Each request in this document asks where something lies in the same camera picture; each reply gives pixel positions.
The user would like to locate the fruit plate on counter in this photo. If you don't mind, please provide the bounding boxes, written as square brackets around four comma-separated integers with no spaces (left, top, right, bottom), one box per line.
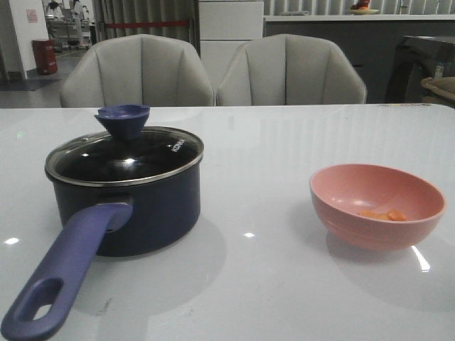
[348,0,379,15]

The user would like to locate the red trash bin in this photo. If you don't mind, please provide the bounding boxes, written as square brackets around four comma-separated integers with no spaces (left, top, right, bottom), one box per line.
[32,39,58,75]

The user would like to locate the left beige upholstered chair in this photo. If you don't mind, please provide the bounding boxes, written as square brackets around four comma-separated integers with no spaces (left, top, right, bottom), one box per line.
[60,34,215,108]

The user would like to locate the pink plastic bowl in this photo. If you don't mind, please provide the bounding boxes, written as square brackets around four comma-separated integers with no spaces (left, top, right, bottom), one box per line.
[309,163,446,251]

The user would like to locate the beige cushion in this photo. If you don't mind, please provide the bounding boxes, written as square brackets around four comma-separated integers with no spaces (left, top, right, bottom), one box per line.
[421,77,455,108]

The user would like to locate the dark blue saucepan purple handle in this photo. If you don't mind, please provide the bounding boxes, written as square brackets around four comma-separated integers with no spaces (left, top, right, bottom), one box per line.
[1,160,201,340]

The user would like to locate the dark glossy appliance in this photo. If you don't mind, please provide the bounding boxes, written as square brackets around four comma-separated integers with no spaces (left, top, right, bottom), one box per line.
[385,36,454,103]

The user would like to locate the grey counter with white top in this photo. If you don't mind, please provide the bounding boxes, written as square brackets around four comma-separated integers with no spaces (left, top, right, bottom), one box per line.
[265,14,454,103]

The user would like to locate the right beige upholstered chair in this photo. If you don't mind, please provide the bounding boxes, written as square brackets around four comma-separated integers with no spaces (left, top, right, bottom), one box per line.
[216,34,367,107]

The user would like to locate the glass pot lid purple knob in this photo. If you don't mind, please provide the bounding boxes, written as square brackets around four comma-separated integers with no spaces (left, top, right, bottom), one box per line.
[45,104,204,187]

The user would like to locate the red barrier tape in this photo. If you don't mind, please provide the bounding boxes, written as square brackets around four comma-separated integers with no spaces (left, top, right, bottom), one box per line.
[105,20,190,29]

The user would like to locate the white cabinet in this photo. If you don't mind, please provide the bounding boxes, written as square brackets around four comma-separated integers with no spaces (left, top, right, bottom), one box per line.
[198,1,264,88]

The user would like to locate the beige upholstered chair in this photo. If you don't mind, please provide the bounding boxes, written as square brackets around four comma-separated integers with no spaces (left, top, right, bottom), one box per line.
[60,34,215,108]
[216,34,367,107]

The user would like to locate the orange ham slices pile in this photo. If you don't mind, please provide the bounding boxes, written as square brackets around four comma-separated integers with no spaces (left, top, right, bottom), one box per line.
[358,208,407,222]

